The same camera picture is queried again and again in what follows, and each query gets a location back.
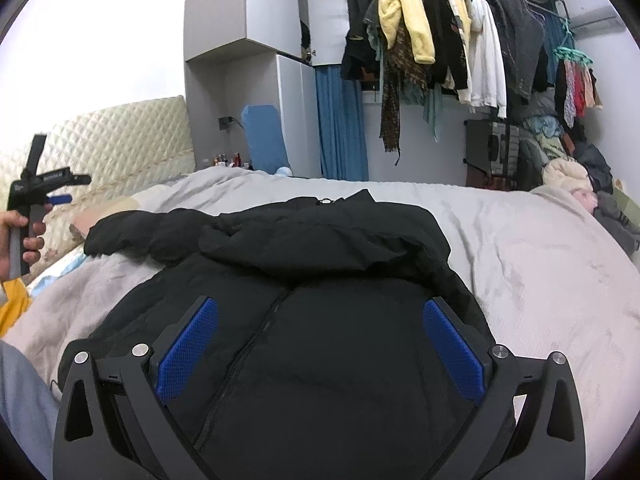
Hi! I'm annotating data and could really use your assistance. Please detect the person's leg in jeans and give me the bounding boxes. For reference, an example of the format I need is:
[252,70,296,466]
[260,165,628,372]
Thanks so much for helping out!
[0,340,62,480]

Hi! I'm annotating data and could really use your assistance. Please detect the black hanging jacket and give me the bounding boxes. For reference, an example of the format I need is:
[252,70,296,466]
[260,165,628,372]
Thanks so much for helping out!
[340,0,381,82]

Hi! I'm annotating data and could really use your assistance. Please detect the colourful hanging small clothes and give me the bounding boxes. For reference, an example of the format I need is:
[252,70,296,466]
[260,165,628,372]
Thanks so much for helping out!
[554,46,604,129]

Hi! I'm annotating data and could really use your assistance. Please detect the white hoodie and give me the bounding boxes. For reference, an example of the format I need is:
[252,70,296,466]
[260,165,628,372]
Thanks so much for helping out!
[465,0,509,120]

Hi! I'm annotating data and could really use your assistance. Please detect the grey wall cabinet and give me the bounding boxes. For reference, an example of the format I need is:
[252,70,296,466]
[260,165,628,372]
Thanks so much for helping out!
[183,0,321,179]

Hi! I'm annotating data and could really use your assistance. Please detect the cream quilted headboard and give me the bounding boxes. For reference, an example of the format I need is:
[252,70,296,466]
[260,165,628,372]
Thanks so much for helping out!
[0,96,196,231]

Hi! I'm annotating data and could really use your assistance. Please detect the blue curtain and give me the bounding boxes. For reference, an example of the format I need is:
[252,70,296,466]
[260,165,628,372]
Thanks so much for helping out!
[314,65,370,182]

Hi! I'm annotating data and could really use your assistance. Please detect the blue cushion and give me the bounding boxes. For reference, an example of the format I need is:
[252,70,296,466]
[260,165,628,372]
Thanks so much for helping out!
[241,104,292,174]

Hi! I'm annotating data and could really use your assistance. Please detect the yellow cloth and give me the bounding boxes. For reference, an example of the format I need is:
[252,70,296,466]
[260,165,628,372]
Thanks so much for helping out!
[0,278,32,339]

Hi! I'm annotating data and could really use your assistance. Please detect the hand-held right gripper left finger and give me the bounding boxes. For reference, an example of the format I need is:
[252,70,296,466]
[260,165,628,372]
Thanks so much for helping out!
[52,296,220,480]

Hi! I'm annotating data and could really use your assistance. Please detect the black radio cassette player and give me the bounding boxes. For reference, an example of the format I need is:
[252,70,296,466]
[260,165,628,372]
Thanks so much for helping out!
[484,121,522,166]

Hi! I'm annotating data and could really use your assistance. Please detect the person's left hand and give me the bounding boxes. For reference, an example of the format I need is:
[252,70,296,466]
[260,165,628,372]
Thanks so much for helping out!
[0,205,53,279]

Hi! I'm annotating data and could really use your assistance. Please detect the pile of clothes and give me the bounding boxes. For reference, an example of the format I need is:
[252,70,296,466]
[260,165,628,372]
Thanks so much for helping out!
[515,85,640,256]

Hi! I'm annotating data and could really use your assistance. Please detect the black hanging sweater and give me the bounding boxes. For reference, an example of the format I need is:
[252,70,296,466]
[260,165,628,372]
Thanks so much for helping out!
[423,0,473,96]

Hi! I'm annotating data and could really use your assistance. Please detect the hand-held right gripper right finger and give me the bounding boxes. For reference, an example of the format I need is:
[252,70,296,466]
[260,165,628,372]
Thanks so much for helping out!
[423,297,587,480]

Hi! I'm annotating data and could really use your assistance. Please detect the black puffer jacket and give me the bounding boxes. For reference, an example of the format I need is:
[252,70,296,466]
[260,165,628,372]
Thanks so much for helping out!
[58,188,517,480]

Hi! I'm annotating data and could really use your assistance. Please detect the dark grey hanging coat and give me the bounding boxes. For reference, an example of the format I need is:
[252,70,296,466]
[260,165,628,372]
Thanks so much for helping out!
[481,0,547,106]

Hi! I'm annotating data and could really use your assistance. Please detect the brown patterned scarf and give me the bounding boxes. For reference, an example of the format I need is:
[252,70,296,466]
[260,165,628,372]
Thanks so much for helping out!
[378,35,431,166]

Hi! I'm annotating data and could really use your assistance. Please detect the yellow fleece jacket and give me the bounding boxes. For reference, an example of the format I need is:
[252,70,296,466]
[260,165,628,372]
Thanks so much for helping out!
[376,0,437,65]

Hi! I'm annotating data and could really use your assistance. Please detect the grey bed blanket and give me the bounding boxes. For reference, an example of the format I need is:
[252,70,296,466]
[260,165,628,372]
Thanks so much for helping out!
[3,167,640,480]

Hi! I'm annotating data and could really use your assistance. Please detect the floral pillow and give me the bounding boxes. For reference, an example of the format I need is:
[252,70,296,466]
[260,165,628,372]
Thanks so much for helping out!
[25,195,132,281]

